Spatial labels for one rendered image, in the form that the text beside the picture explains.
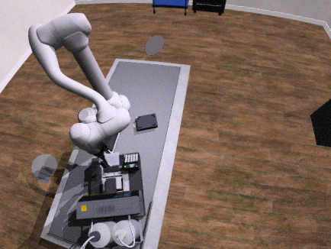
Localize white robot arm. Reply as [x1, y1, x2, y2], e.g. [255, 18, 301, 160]
[28, 13, 131, 154]

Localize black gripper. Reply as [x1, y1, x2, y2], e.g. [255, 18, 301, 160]
[93, 141, 112, 168]

